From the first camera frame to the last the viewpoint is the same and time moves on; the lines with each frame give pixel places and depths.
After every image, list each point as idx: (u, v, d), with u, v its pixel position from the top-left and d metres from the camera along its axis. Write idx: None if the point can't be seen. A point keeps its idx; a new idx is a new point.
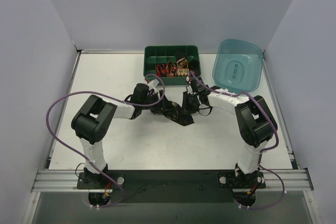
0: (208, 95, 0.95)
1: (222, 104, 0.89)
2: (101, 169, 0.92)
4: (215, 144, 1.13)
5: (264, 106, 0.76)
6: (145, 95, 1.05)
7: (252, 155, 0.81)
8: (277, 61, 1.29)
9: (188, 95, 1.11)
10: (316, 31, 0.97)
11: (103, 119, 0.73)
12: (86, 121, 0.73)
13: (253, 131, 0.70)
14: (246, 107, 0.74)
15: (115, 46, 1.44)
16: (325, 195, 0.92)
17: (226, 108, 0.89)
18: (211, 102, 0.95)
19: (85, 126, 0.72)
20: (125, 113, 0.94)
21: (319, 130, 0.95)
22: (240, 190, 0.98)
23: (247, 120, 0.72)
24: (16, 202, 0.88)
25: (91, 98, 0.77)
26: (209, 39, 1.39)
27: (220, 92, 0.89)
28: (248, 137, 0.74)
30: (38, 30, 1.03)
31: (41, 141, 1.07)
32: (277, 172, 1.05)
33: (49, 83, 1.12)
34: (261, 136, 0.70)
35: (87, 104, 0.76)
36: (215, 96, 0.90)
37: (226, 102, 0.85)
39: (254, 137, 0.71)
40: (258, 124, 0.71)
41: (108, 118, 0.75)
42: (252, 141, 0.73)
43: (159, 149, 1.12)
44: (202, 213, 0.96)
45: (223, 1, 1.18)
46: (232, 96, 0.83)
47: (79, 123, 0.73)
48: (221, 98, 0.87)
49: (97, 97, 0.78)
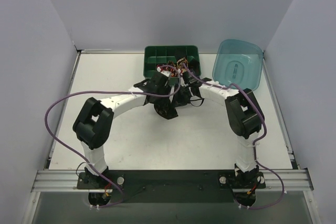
0: (199, 88, 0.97)
1: (212, 96, 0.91)
2: (104, 168, 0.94)
4: (215, 144, 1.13)
5: (252, 97, 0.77)
6: (163, 83, 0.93)
7: (245, 149, 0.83)
8: (277, 61, 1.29)
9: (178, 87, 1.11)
10: (316, 31, 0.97)
11: (101, 126, 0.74)
12: (85, 128, 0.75)
13: (242, 123, 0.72)
14: (235, 99, 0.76)
15: (115, 46, 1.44)
16: (325, 195, 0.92)
17: (216, 101, 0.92)
18: (202, 92, 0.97)
19: (83, 134, 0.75)
20: (135, 103, 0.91)
21: (319, 129, 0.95)
22: (240, 190, 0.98)
23: (236, 113, 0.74)
24: (16, 202, 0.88)
25: (88, 103, 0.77)
26: (210, 39, 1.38)
27: (211, 84, 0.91)
28: (238, 129, 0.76)
30: (39, 30, 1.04)
31: (41, 140, 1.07)
32: (277, 172, 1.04)
33: (48, 83, 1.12)
34: (250, 126, 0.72)
35: (85, 109, 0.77)
36: (206, 87, 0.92)
37: (216, 94, 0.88)
39: (243, 128, 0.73)
40: (246, 116, 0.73)
41: (106, 125, 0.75)
42: (242, 133, 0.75)
43: (159, 149, 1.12)
44: (202, 213, 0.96)
45: (223, 1, 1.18)
46: (223, 89, 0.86)
47: (79, 129, 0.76)
48: (212, 91, 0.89)
49: (96, 102, 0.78)
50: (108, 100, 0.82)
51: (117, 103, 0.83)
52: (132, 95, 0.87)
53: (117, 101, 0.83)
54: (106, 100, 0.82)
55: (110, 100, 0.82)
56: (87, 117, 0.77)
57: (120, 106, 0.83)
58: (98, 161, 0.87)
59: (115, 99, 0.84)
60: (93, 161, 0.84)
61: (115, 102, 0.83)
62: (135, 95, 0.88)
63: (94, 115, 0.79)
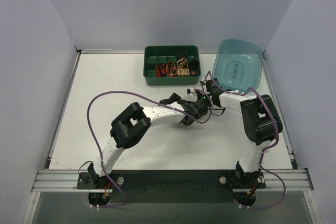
0: (220, 96, 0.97)
1: (231, 103, 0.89)
2: (107, 172, 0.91)
4: (216, 144, 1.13)
5: (271, 104, 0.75)
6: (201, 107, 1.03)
7: (254, 153, 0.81)
8: (278, 61, 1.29)
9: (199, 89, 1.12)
10: (316, 31, 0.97)
11: (135, 131, 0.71)
12: (121, 129, 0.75)
13: (256, 128, 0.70)
14: (252, 105, 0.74)
15: (115, 46, 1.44)
16: (325, 195, 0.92)
17: (234, 108, 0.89)
18: (221, 100, 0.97)
19: (119, 133, 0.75)
20: (172, 119, 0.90)
21: (319, 129, 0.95)
22: (240, 190, 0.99)
23: (251, 117, 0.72)
24: (15, 203, 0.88)
25: (132, 106, 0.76)
26: (210, 38, 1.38)
27: (231, 92, 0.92)
28: (251, 135, 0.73)
30: (39, 30, 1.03)
31: (41, 141, 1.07)
32: (276, 172, 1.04)
33: (48, 83, 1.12)
34: (263, 134, 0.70)
35: (127, 110, 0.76)
36: (225, 95, 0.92)
37: (233, 100, 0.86)
39: (256, 134, 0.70)
40: (261, 122, 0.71)
41: (141, 134, 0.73)
42: (255, 139, 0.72)
43: (159, 149, 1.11)
44: (202, 213, 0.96)
45: (223, 1, 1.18)
46: (241, 95, 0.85)
47: (116, 127, 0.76)
48: (230, 97, 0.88)
49: (139, 107, 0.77)
50: (149, 110, 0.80)
51: (157, 115, 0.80)
52: (171, 110, 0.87)
53: (157, 113, 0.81)
54: (148, 109, 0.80)
55: (151, 110, 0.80)
56: (127, 119, 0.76)
57: (158, 118, 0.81)
58: (109, 162, 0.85)
59: (156, 110, 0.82)
60: (106, 161, 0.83)
61: (156, 113, 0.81)
62: (175, 111, 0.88)
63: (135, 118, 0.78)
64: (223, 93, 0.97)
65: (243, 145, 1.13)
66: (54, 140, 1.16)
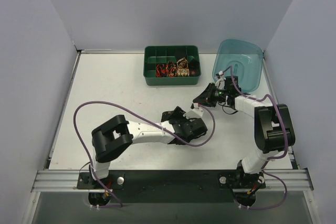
0: (235, 98, 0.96)
1: (245, 108, 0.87)
2: (101, 177, 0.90)
4: (217, 145, 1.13)
5: (284, 114, 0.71)
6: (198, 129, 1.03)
7: (259, 159, 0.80)
8: (278, 61, 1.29)
9: (214, 88, 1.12)
10: (316, 31, 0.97)
11: (111, 149, 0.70)
12: (100, 141, 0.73)
13: (266, 136, 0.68)
14: (266, 113, 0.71)
15: (115, 46, 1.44)
16: (325, 195, 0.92)
17: (247, 113, 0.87)
18: (237, 103, 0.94)
19: (97, 145, 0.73)
20: (161, 138, 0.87)
21: (319, 129, 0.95)
22: (240, 190, 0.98)
23: (262, 125, 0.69)
24: (14, 204, 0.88)
25: (116, 119, 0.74)
26: (210, 38, 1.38)
27: (248, 97, 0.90)
28: (260, 142, 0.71)
30: (39, 30, 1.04)
31: (42, 141, 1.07)
32: (270, 173, 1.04)
33: (48, 84, 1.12)
34: (272, 144, 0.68)
35: (111, 122, 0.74)
36: (241, 98, 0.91)
37: (248, 105, 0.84)
39: (266, 142, 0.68)
40: (273, 130, 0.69)
41: (119, 150, 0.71)
42: (263, 148, 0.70)
43: (160, 149, 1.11)
44: (202, 213, 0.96)
45: (223, 1, 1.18)
46: (258, 101, 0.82)
47: (95, 138, 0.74)
48: (246, 100, 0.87)
49: (124, 121, 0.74)
50: (135, 126, 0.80)
51: (142, 132, 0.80)
52: (160, 130, 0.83)
53: (143, 130, 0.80)
54: (133, 125, 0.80)
55: (137, 127, 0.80)
56: (109, 131, 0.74)
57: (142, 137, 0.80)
58: (99, 170, 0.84)
59: (142, 127, 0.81)
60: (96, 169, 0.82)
61: (141, 130, 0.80)
62: (164, 131, 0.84)
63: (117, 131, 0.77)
64: (240, 96, 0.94)
65: (245, 146, 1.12)
66: (55, 140, 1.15)
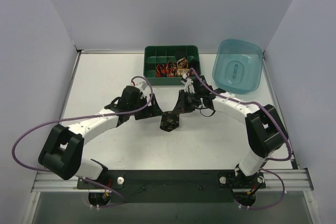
0: (213, 100, 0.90)
1: (229, 111, 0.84)
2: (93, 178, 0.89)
4: (216, 145, 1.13)
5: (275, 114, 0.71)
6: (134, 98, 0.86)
7: (256, 162, 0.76)
8: (278, 61, 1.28)
9: (186, 94, 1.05)
10: (316, 31, 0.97)
11: (69, 157, 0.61)
12: (52, 160, 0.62)
13: (263, 143, 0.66)
14: (257, 117, 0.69)
15: (115, 46, 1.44)
16: (325, 196, 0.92)
17: (232, 115, 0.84)
18: (217, 104, 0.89)
19: (52, 167, 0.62)
20: (109, 125, 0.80)
21: (319, 129, 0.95)
22: (240, 190, 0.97)
23: (258, 132, 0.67)
24: (14, 204, 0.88)
25: (54, 130, 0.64)
26: (210, 38, 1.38)
27: (227, 97, 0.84)
28: (258, 149, 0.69)
30: (39, 30, 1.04)
31: (41, 141, 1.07)
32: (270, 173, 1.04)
33: (48, 84, 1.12)
34: (272, 147, 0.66)
35: (50, 138, 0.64)
36: (221, 100, 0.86)
37: (233, 109, 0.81)
39: (263, 148, 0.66)
40: (268, 135, 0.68)
41: (77, 153, 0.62)
42: (262, 153, 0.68)
43: (159, 149, 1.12)
44: (202, 212, 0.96)
45: (223, 0, 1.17)
46: (241, 104, 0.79)
47: (45, 162, 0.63)
48: (228, 104, 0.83)
49: (64, 128, 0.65)
50: (76, 126, 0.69)
51: (87, 128, 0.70)
52: (102, 117, 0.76)
53: (87, 125, 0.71)
54: (75, 126, 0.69)
55: (79, 125, 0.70)
56: (55, 147, 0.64)
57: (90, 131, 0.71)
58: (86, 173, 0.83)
59: (84, 124, 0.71)
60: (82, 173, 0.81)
61: (86, 126, 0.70)
62: (106, 116, 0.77)
63: (63, 143, 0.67)
64: (217, 97, 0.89)
65: (244, 145, 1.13)
66: None
